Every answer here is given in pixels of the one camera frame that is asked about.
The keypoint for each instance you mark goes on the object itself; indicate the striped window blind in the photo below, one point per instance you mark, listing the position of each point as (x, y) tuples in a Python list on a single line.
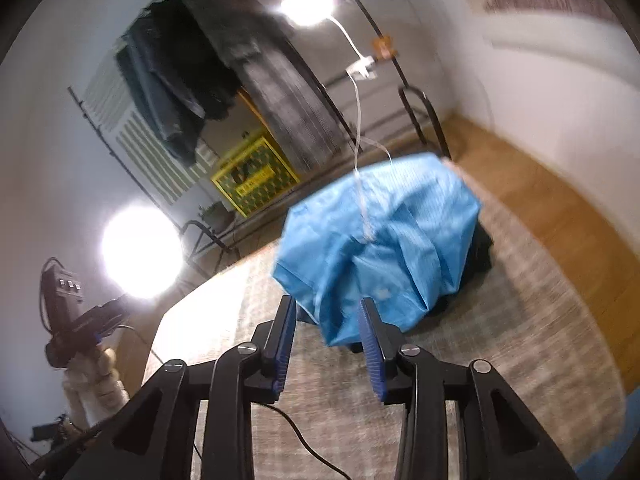
[(135, 145)]

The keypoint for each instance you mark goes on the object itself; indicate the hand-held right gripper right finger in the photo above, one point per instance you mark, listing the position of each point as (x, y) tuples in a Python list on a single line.
[(372, 355)]

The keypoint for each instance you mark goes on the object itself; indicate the grey pot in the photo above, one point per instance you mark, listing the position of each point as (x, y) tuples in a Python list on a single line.
[(216, 215)]

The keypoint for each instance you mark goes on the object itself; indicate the orange clip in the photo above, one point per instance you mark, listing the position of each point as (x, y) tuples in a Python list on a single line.
[(385, 47)]

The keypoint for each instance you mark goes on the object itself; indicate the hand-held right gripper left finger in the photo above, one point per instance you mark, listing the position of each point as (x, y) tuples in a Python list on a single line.
[(284, 350)]

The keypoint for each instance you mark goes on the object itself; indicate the black stand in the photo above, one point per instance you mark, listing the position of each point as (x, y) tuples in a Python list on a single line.
[(50, 434)]

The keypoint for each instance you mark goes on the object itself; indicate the person's left hand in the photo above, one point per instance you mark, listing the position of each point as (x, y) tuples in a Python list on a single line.
[(102, 370)]

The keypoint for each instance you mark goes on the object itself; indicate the bright round lamp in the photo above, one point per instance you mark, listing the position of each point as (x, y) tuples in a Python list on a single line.
[(307, 5)]

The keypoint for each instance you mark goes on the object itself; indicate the grey hanging garment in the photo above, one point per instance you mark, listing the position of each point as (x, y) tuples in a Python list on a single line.
[(295, 110)]

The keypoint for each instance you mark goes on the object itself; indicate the blue denim hanging jacket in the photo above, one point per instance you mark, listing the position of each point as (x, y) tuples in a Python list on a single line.
[(160, 105)]

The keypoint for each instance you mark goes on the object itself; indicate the yellow green patterned box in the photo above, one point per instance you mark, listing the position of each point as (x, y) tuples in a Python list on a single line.
[(255, 175)]

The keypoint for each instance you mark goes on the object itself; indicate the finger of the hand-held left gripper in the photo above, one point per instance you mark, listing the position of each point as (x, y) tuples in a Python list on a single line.
[(112, 317)]

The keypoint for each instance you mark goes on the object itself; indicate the black metal clothes rack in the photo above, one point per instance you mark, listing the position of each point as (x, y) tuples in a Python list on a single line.
[(430, 115)]

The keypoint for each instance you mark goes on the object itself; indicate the blue work coat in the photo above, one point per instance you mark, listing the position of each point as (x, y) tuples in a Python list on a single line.
[(400, 240)]

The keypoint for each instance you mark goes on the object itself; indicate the beige woven blanket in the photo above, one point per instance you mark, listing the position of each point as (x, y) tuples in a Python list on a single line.
[(500, 360)]

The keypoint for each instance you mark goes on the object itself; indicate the black hanging jacket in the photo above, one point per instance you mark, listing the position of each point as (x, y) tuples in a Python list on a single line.
[(200, 60)]

